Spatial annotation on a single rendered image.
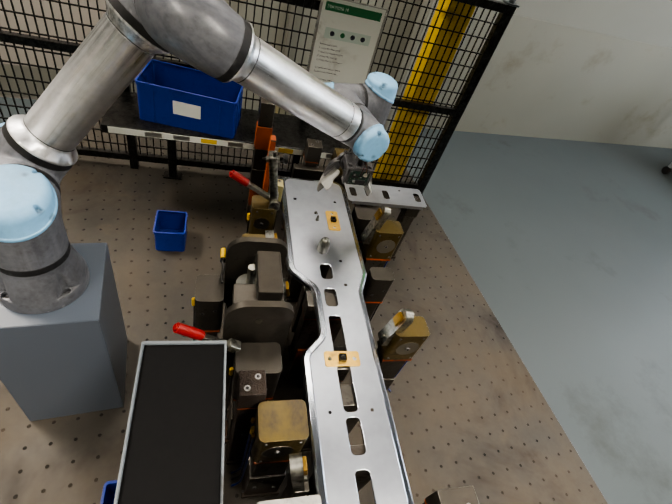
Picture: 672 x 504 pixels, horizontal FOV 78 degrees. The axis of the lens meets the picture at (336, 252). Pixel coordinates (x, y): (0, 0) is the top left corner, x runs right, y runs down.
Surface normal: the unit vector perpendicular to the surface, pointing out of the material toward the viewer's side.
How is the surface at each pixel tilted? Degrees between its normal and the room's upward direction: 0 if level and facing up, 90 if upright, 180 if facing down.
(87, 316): 0
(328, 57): 90
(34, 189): 8
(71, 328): 90
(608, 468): 0
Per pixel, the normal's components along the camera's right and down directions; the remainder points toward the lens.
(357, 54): 0.15, 0.74
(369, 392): 0.24, -0.67
